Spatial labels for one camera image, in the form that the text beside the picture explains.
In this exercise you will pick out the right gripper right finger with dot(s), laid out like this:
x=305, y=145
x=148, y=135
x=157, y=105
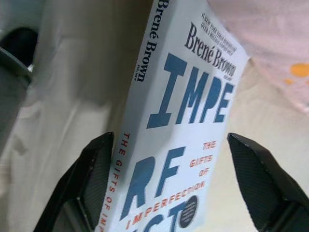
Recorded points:
x=265, y=188

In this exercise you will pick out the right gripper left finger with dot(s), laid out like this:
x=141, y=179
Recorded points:
x=79, y=193

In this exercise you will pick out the white paperback book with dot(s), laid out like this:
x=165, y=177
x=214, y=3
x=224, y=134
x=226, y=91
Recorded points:
x=181, y=96

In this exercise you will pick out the pink patterned pillow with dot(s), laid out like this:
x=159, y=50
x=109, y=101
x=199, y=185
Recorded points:
x=265, y=36

